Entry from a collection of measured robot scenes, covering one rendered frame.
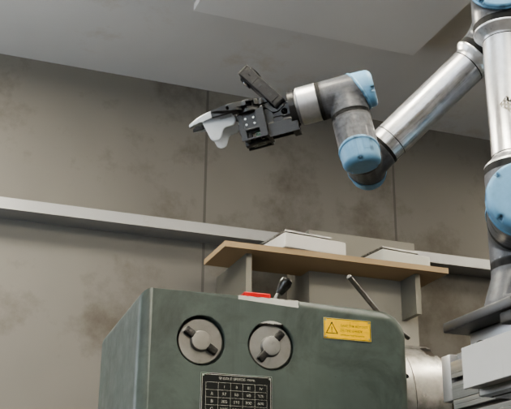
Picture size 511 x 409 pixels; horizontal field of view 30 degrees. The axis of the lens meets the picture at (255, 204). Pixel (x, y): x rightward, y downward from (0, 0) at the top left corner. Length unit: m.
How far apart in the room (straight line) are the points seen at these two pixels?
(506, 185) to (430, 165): 4.44
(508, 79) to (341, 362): 0.69
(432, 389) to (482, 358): 0.66
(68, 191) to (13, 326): 0.79
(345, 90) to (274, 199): 3.75
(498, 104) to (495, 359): 0.48
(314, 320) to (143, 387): 0.39
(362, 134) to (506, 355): 0.50
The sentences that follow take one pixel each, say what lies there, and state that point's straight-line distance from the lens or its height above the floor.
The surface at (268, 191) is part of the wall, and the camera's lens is 5.57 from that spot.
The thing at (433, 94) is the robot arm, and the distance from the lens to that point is 1.97.
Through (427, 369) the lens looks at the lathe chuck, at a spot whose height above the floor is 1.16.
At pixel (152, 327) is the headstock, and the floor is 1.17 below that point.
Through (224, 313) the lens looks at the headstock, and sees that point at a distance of 2.00.
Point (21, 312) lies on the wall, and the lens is 5.01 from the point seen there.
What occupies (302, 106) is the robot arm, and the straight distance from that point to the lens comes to 1.85.
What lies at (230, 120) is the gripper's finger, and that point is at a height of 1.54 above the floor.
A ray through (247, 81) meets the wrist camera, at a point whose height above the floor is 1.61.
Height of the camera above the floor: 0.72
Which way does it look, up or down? 21 degrees up
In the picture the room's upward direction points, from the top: straight up
